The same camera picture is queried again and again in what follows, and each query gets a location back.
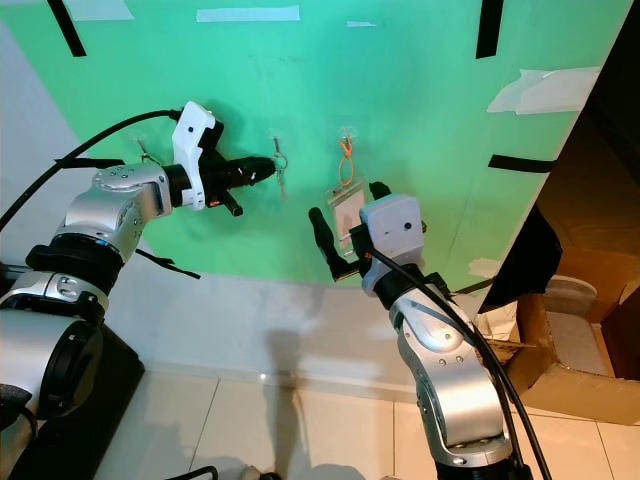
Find silver keys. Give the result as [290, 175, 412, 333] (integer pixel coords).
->
[270, 138, 289, 201]

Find black tape strip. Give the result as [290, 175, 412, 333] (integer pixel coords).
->
[47, 0, 86, 56]
[60, 157, 126, 169]
[477, 0, 504, 58]
[490, 155, 556, 173]

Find long white tape piece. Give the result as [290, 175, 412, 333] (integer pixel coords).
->
[197, 6, 301, 23]

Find black cloth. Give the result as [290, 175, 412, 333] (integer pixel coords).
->
[478, 205, 564, 313]

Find crumpled white paper patch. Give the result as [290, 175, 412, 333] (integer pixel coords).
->
[488, 67, 601, 114]

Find wide white tape piece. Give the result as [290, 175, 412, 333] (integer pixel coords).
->
[60, 0, 136, 21]

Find dark brown wooden cabinet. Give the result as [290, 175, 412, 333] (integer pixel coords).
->
[530, 0, 640, 321]

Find open brown cardboard box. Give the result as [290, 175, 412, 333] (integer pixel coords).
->
[475, 250, 640, 426]

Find grey robot torso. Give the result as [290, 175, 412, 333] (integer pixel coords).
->
[0, 405, 51, 480]

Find ID card with orange lanyard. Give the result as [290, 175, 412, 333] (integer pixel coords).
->
[325, 133, 367, 237]

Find grey-white right wrist camera mount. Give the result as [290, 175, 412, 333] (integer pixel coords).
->
[360, 193, 424, 294]

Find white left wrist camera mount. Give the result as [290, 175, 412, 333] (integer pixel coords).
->
[171, 100, 227, 212]

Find green wall sheet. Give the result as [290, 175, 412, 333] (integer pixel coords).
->
[0, 0, 636, 286]

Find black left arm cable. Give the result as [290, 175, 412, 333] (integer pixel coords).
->
[0, 108, 181, 231]

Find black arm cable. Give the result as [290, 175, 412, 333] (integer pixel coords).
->
[368, 245, 554, 480]
[0, 108, 181, 231]

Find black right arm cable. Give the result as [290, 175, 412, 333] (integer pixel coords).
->
[368, 245, 554, 480]

